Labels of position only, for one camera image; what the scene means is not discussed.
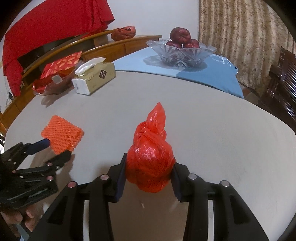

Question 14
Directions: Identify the beige tissue box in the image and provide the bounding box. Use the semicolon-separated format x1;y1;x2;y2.
72;57;117;95

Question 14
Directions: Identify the shallow glass dish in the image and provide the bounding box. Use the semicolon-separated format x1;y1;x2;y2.
32;76;77;97

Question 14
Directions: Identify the orange foam fruit net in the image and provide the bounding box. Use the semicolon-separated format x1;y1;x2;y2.
41;115;85;155

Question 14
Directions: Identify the red cloth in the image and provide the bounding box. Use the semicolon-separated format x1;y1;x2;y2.
2;0;115;97

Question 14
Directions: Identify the light blue table mat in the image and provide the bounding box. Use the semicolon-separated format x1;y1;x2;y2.
112;47;245;100

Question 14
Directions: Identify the cut glass fruit bowl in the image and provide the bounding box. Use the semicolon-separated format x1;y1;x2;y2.
146;39;217;68

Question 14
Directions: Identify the beige patterned curtain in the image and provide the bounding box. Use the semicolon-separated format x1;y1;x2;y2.
199;0;296;78

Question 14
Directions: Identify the dark red apple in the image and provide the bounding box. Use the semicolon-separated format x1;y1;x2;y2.
184;39;200;49
166;40;184;49
170;27;192;43

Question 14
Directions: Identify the red patterned packet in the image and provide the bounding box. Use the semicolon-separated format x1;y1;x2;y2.
32;51;83;93

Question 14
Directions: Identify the red plastic bag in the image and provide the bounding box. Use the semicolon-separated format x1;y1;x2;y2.
126;102;175;193

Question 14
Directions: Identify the wooden sideboard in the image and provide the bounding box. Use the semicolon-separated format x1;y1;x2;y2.
0;35;162;138

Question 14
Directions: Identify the orange plastic bag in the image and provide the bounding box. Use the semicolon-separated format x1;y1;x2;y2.
110;25;136;41

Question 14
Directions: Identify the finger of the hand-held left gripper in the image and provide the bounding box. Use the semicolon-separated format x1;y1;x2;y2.
2;138;51;168
13;150;72;181

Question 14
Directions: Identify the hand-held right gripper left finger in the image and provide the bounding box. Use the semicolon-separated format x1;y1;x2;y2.
28;153;128;241

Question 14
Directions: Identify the dark wooden chair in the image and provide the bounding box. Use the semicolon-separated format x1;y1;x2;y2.
256;46;296;131

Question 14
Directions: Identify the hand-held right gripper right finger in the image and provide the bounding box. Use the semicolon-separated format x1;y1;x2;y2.
171;163;270;241

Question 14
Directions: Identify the person's left hand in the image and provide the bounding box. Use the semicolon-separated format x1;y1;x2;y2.
0;203;44;235

